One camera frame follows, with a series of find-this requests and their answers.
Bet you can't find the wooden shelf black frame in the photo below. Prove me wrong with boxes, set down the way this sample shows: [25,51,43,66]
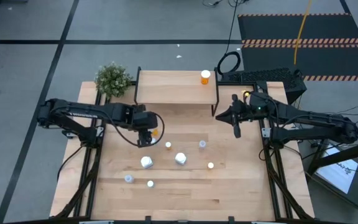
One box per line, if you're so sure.
[134,66,220,118]

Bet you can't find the black aluminium table frame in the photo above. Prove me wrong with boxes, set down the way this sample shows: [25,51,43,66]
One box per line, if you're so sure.
[54,81,315,224]

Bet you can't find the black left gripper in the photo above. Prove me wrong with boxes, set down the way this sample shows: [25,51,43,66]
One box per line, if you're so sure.
[131,104,160,148]

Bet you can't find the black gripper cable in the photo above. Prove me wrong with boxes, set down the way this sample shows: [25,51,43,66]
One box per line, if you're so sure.
[242,91,281,127]
[104,111,166,148]

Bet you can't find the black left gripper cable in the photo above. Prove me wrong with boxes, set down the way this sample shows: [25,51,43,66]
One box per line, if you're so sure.
[104,111,166,148]

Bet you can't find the green artificial plant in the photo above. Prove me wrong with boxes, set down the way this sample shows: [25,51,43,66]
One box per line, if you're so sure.
[94,61,133,99]

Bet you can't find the black coiled hanging cable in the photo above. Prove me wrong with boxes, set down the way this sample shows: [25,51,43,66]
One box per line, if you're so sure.
[216,0,242,75]

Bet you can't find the black cable bundle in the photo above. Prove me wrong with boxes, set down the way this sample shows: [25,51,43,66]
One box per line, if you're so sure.
[202,0,250,8]

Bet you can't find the white Melatonin supplement bottle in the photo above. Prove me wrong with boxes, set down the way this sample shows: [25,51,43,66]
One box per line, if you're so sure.
[140,156,154,170]
[174,152,188,166]

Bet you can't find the black stand legs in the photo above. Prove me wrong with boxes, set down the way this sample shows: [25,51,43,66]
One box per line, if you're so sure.
[306,139,358,177]

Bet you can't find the black hazard-striped floor mat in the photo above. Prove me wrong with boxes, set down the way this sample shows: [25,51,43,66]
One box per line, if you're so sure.
[237,12,358,82]

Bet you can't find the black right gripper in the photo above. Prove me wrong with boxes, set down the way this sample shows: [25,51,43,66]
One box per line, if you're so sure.
[215,94,272,139]

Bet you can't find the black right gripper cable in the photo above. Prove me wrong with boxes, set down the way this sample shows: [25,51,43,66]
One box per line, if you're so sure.
[242,91,281,127]

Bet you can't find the yellow hanging cable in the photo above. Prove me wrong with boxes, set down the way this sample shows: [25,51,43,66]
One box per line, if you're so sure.
[293,0,313,65]

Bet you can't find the white paper sheet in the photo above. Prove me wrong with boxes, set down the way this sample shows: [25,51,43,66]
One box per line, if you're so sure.
[315,144,358,194]

